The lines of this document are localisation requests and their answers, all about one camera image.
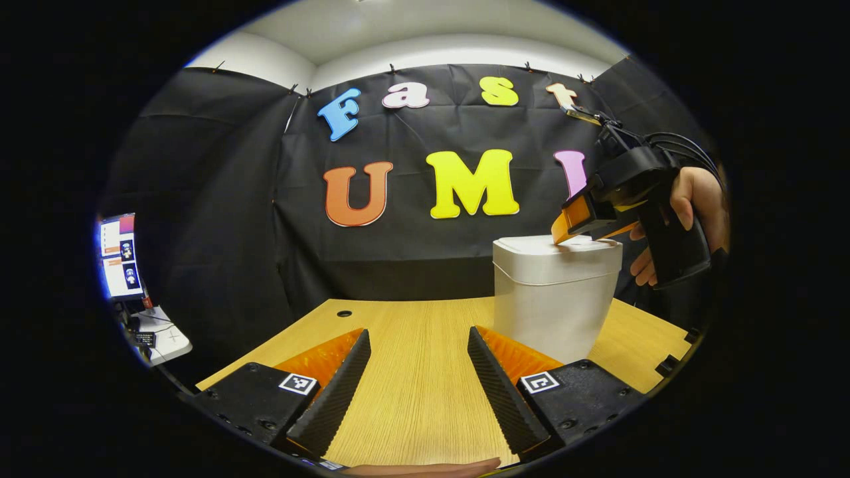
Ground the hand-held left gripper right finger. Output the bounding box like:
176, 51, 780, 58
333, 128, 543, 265
467, 325, 648, 459

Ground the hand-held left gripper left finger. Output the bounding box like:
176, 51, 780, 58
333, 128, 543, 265
196, 328, 373, 460

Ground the white desktop garbage bin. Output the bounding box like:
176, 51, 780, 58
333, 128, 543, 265
492, 234, 624, 364

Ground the wooden desktop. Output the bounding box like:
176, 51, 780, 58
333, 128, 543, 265
196, 297, 695, 467

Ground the black backdrop cloth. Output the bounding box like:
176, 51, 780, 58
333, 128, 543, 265
100, 56, 731, 386

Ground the white side table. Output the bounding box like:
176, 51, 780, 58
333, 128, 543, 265
129, 305, 194, 367

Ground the computer monitor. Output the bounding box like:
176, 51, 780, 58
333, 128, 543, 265
97, 212, 144, 301

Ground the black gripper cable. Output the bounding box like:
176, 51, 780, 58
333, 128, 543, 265
647, 131, 724, 193

